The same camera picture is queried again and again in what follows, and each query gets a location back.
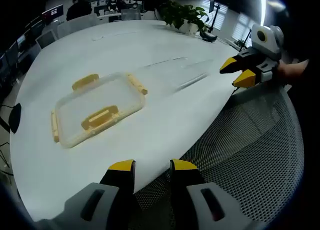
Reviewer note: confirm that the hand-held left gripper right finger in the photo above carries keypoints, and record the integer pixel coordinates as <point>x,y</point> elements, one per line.
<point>195,205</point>

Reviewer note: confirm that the clear container with yellow buckles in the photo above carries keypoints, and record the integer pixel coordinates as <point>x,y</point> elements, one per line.
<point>100,100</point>

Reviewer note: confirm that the white office chair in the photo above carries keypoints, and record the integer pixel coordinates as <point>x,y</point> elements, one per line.
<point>46,39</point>
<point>75,26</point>

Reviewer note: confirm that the grey mesh office chair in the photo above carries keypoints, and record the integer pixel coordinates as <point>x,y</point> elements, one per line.
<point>250,145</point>

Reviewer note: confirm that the person's right hand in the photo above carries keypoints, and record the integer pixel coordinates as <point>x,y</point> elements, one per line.
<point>292,69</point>

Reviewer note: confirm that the black curved object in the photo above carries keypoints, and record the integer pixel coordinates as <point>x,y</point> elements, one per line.
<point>208,36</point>

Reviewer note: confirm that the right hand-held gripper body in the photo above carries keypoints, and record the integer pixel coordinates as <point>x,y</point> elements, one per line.
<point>271,44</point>

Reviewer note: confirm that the green potted plant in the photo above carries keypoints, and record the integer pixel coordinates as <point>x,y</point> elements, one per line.
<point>182,13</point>

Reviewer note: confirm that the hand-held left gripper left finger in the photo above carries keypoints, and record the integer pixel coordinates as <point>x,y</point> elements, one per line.
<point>100,205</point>

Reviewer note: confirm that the black round object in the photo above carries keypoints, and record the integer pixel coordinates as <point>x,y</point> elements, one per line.
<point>15,117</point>

